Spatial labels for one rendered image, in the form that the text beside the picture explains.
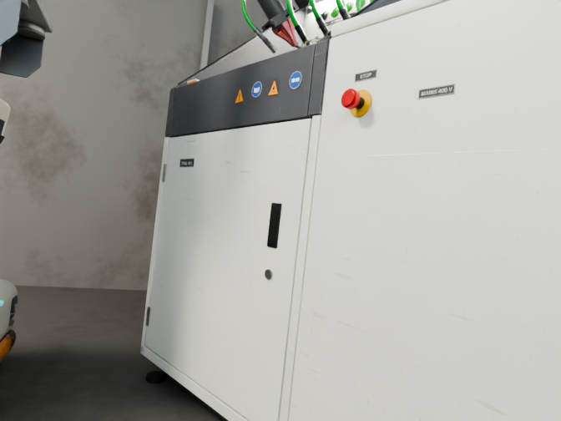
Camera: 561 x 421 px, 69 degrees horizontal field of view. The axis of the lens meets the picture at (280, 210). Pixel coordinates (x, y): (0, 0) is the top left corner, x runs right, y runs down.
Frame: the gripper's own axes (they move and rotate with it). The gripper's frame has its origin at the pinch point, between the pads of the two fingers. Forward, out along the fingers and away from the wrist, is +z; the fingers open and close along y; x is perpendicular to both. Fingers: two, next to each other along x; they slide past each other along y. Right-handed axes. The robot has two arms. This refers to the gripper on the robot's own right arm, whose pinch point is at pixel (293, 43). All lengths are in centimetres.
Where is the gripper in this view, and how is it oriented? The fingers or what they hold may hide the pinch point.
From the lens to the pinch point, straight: 135.9
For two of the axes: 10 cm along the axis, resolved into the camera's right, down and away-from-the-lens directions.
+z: 5.4, 7.9, 3.0
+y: 7.1, -6.1, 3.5
